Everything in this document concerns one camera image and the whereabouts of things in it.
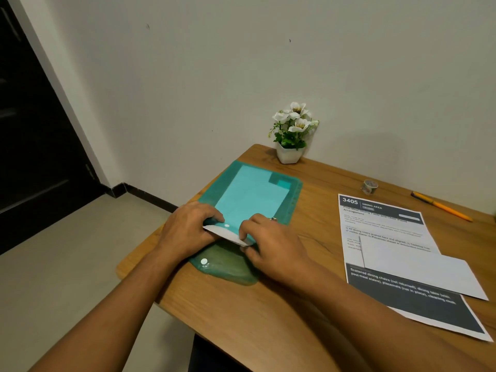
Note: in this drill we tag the person's right hand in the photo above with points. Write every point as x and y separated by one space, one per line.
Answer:
279 251

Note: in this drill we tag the person's left hand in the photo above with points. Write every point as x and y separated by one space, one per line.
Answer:
186 230

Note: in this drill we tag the person's right thumb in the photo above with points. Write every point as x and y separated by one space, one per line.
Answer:
251 254

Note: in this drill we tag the person's left fingers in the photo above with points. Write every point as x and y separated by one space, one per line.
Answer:
212 215

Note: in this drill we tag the green translucent snap folder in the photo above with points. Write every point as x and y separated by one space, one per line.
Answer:
224 267

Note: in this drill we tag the person's right forearm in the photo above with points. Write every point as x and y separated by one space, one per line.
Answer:
372 329

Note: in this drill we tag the person's left forearm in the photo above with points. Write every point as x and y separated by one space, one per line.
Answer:
112 317

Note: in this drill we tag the teal paper sheet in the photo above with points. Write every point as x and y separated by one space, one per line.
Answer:
252 193

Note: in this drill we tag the black skirting board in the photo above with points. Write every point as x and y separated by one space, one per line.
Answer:
147 197

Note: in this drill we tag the white potted flower plant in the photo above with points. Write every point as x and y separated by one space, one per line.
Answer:
291 131

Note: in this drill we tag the small clear tape roll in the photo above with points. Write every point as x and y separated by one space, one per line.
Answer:
369 187

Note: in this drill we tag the blank white envelope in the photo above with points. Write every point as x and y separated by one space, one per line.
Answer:
418 267

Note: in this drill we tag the printed paper sheet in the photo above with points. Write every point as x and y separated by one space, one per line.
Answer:
418 298

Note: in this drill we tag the dark door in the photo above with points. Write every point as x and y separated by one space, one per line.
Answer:
35 143

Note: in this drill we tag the orange pencil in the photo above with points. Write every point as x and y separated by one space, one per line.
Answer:
441 206

